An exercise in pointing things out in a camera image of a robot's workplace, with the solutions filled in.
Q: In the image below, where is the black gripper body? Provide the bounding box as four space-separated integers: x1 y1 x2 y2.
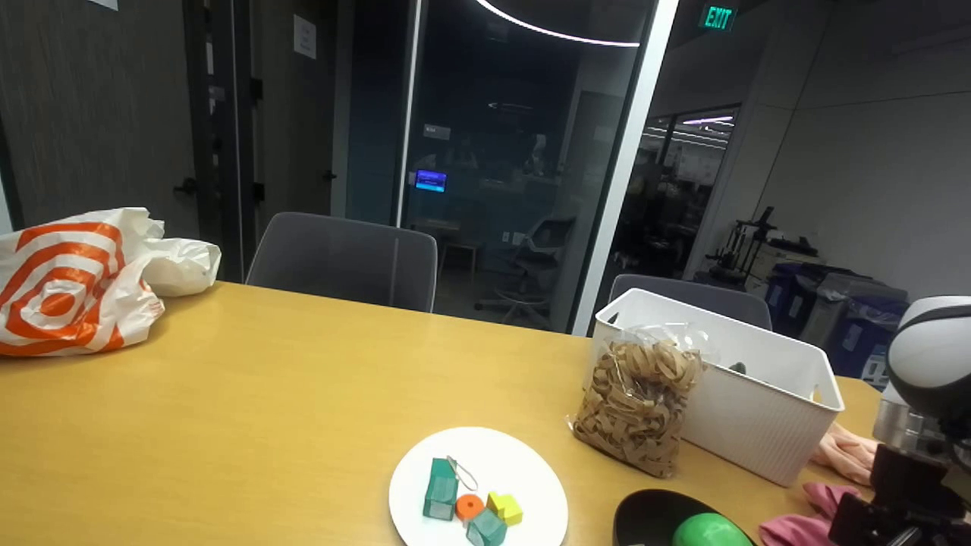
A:
829 443 971 546

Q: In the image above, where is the pink shirt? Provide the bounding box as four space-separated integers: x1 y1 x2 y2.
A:
757 478 862 546

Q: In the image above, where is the white plastic basket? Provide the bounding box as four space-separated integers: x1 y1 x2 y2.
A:
589 284 846 487

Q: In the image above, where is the blue bin with white label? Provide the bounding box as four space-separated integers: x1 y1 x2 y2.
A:
822 284 909 384

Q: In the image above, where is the green toy apple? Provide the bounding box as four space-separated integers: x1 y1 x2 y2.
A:
672 509 757 546

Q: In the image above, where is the dark storage bin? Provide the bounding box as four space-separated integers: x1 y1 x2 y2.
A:
766 260 846 352

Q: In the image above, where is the black bowl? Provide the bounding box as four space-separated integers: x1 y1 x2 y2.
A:
612 487 759 546

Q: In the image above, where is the clear bag of pasta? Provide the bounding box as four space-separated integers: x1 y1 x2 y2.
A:
570 327 708 482

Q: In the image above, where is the yellow toy block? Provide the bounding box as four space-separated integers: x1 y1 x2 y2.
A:
485 492 526 528

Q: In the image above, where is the white round plate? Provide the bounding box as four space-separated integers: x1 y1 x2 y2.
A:
384 425 570 546

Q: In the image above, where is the small teal toy block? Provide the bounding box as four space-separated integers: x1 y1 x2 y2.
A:
463 506 511 546

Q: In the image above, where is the orange toy bead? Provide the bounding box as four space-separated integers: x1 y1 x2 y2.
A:
451 492 488 524

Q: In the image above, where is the tall teal toy block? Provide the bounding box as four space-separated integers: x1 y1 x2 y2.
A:
423 454 461 524

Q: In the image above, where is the green exit sign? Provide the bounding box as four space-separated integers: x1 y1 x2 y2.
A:
702 4 736 34

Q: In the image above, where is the blue lit screen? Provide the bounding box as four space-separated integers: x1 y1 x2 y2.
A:
410 166 450 195

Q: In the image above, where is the grey chair with curved back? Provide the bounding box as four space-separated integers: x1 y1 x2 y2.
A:
242 208 439 316

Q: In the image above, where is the dark door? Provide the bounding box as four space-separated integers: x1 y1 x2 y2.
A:
179 0 344 276

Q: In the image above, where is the white paper notice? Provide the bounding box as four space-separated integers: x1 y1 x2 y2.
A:
291 13 318 60

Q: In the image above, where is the orange and white plastic bag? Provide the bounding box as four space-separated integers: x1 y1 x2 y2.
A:
0 206 226 360

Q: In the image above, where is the white window frame post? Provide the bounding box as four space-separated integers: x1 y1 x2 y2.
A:
570 0 683 338

